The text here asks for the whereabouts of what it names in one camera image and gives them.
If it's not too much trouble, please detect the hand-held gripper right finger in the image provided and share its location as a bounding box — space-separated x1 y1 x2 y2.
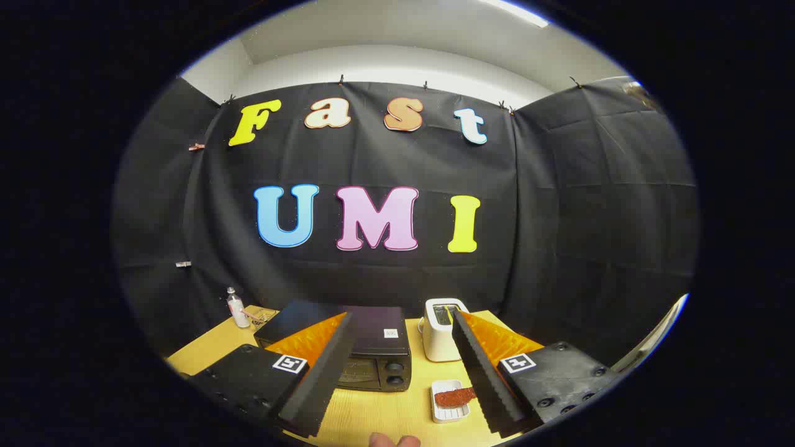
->
452 309 623 435

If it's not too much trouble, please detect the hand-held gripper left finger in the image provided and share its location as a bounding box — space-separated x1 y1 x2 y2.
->
186 312 356 438

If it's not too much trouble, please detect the reddish brown meat slice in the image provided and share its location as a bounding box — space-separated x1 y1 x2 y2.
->
434 386 478 409

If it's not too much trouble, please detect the black toaster oven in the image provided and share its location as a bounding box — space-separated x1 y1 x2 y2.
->
253 300 412 392

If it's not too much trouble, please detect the white pop-up toaster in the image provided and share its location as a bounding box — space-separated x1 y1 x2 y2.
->
418 298 471 363

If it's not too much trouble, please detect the white rectangular dish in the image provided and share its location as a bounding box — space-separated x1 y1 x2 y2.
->
430 379 473 424

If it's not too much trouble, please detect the clear plastic bottle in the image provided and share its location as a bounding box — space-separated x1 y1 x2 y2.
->
226 287 250 328

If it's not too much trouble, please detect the small wire basket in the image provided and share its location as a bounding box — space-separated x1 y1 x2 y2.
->
245 305 278 330

